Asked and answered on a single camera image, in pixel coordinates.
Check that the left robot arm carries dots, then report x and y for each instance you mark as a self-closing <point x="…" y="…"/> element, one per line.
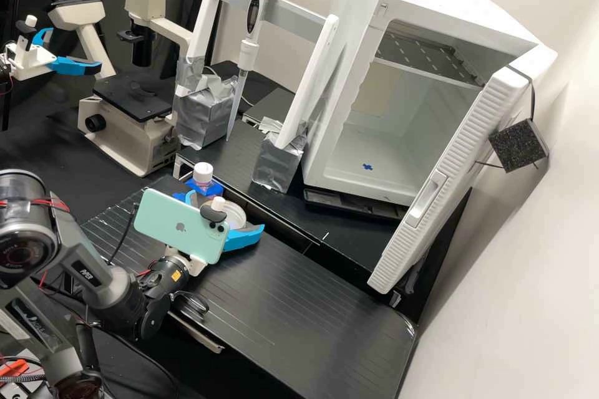
<point x="4" y="72"/>

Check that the incubator door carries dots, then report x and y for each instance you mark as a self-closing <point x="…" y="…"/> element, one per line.
<point x="444" y="174"/>

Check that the petri dish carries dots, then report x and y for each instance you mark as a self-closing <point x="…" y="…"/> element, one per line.
<point x="235" y="215"/>

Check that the blue bottle holder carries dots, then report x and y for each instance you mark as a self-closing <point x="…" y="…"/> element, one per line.
<point x="215" y="190"/>

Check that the right wrist camera phone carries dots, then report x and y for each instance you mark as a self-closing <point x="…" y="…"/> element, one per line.
<point x="180" y="226"/>

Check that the cream microscope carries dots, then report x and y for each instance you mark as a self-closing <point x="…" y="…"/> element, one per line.
<point x="126" y="123"/>

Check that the small bottle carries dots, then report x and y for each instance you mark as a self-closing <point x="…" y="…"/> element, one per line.
<point x="203" y="175"/>

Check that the white pipette stand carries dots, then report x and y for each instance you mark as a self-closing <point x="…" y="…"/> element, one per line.
<point x="206" y="34"/>

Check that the white incubator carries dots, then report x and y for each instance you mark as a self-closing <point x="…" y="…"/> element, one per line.
<point x="355" y="67"/>

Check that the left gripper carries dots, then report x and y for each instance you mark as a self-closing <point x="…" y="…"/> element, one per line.
<point x="33" y="60"/>

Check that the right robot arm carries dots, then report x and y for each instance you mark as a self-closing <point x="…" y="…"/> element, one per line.
<point x="42" y="235"/>

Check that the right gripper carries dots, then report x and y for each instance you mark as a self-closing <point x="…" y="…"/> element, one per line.
<point x="198" y="266"/>

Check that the pipette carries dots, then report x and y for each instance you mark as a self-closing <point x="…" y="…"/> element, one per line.
<point x="247" y="57"/>

